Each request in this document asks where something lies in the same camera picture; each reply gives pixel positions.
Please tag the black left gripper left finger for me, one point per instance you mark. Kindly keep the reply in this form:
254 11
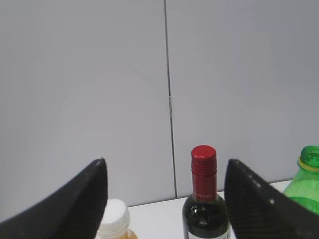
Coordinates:
74 211

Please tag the green sprite plastic bottle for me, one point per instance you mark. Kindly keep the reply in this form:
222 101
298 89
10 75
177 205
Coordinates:
304 187

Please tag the orange juice bottle white cap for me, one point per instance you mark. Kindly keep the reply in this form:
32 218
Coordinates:
115 223

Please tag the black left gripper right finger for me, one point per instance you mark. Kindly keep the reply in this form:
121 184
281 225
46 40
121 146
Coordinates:
258 211

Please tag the dark red wine bottle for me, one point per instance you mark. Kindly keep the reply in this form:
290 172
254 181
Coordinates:
204 213

